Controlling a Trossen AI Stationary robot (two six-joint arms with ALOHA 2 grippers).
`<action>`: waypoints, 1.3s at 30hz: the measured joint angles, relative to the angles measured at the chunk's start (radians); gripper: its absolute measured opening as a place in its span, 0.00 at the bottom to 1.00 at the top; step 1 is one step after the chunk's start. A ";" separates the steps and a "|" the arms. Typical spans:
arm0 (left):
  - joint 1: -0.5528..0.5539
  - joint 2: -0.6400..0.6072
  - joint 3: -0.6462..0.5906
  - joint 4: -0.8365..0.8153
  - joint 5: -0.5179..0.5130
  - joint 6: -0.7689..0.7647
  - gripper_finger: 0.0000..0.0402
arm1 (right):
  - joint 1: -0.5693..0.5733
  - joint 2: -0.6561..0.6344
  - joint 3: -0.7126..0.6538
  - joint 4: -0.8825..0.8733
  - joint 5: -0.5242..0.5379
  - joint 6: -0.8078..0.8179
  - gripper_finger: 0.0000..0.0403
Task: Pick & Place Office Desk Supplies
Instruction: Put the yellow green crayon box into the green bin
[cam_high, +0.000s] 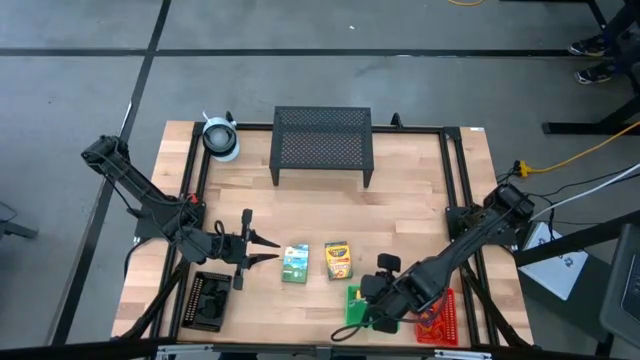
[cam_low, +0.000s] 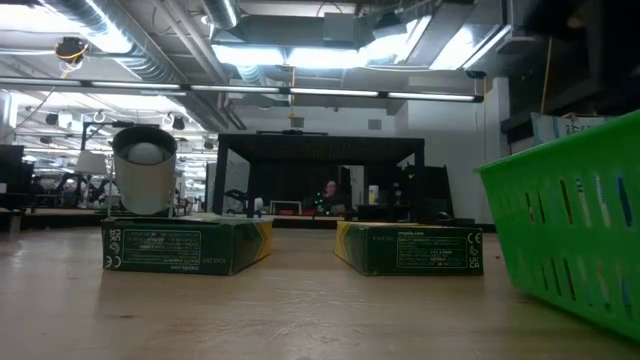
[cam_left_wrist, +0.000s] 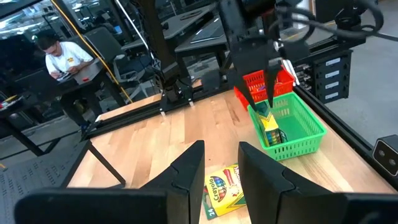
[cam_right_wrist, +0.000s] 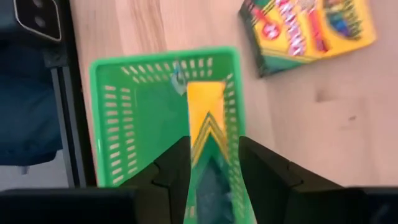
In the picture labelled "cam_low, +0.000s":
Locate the black table frame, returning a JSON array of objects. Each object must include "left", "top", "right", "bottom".
[{"left": 212, "top": 132, "right": 427, "bottom": 225}]

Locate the white cylindrical cup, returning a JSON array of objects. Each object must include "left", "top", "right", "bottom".
[{"left": 107, "top": 124, "right": 179, "bottom": 219}]

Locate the green plastic basket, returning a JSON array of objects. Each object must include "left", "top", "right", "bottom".
[{"left": 473, "top": 110, "right": 640, "bottom": 344}]

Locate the person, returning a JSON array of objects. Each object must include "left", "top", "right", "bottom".
[{"left": 319, "top": 179, "right": 347, "bottom": 214}]

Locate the long LED light bar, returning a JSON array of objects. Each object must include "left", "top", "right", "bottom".
[{"left": 0, "top": 75, "right": 485, "bottom": 104}]

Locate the white lampshade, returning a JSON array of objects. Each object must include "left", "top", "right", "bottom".
[{"left": 74, "top": 149, "right": 109, "bottom": 176}]

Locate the black round ceiling fixture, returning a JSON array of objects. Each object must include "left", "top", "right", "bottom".
[{"left": 53, "top": 35, "right": 91, "bottom": 65}]

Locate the black monitor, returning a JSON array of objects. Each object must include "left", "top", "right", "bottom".
[{"left": 0, "top": 143, "right": 34, "bottom": 211}]

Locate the yellow extension cable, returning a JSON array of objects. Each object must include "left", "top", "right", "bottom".
[{"left": 539, "top": 37, "right": 554, "bottom": 114}]

